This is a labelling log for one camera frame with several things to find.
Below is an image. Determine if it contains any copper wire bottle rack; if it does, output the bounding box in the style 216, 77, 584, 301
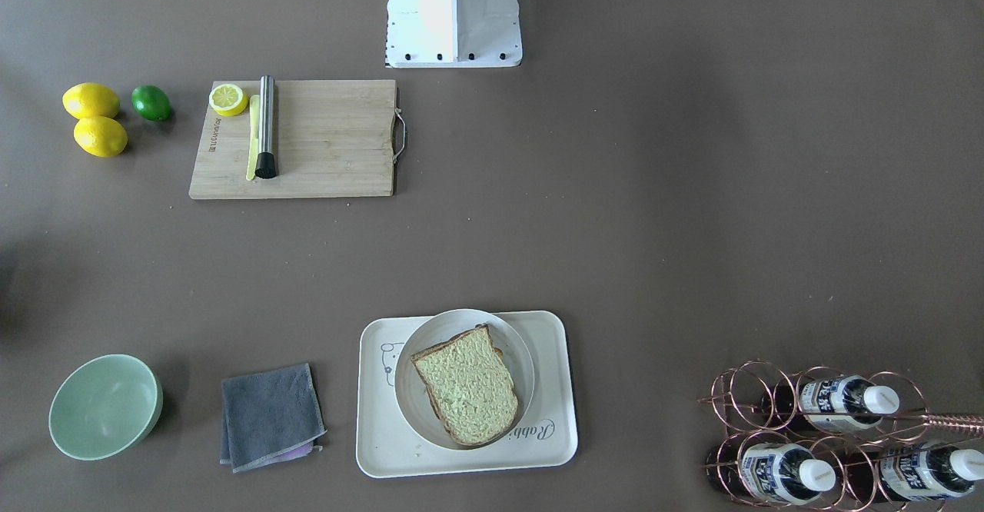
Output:
703, 359, 982, 511

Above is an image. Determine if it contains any light green bowl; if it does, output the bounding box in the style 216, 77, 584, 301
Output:
47, 354, 163, 460

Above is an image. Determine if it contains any grey folded cloth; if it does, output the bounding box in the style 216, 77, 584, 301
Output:
219, 362, 327, 473

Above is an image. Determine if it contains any bread slice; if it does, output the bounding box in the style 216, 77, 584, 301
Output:
411, 323, 520, 447

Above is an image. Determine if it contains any steel muddler black tip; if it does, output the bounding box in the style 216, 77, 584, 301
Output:
255, 75, 278, 179

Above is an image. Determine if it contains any yellow lemon lower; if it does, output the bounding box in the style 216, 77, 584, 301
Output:
73, 116, 128, 158

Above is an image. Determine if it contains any yellow plastic knife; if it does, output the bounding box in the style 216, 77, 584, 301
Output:
245, 95, 261, 181

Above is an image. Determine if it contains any white round plate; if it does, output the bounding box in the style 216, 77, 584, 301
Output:
394, 309, 537, 451

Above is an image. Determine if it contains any yellow lemon upper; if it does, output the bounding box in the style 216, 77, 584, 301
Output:
61, 82, 120, 119

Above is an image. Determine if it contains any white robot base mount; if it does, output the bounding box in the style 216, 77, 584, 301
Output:
384, 0, 524, 68

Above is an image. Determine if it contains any green lime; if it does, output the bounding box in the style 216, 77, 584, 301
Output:
131, 85, 172, 121

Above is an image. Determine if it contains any bamboo cutting board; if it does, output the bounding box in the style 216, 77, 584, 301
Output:
188, 80, 398, 200

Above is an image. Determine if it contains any tea bottle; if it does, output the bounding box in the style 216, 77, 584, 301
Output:
758, 375, 900, 435
704, 443, 837, 506
843, 442, 983, 503

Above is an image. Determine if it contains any cream rabbit tray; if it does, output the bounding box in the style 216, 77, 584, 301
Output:
355, 310, 579, 478

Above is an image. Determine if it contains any yellow lemon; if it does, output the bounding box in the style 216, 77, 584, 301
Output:
73, 116, 128, 158
61, 82, 120, 119

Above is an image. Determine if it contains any halved lemon slice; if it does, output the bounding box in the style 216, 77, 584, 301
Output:
208, 82, 250, 117

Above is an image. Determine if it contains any tea bottle upper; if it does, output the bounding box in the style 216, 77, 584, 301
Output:
758, 375, 900, 435

